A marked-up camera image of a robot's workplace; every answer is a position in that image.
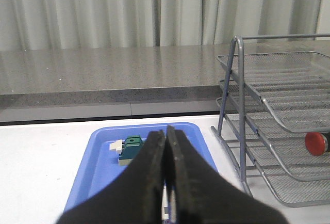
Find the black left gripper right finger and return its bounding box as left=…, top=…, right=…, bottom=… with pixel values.
left=166, top=126, right=287, bottom=223

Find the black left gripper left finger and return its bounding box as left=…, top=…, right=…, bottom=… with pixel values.
left=57, top=131, right=165, bottom=223

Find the silver mesh tray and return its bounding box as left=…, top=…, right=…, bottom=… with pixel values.
left=217, top=51, right=330, bottom=134
left=218, top=114, right=329, bottom=207
left=218, top=79, right=330, bottom=182

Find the red emergency stop push button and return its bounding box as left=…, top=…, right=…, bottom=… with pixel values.
left=305, top=132, right=329, bottom=156

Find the blue plastic tray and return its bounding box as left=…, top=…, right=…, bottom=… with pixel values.
left=64, top=122, right=217, bottom=212

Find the grey stone counter ledge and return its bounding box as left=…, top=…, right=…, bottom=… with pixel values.
left=0, top=39, right=330, bottom=123

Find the white pleated curtain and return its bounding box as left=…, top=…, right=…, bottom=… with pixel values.
left=1, top=0, right=329, bottom=51

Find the green and beige switch block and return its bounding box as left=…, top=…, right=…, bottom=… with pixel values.
left=109, top=135, right=144, bottom=166

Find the silver metal rack frame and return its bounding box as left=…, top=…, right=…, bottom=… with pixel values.
left=210, top=33, right=330, bottom=196

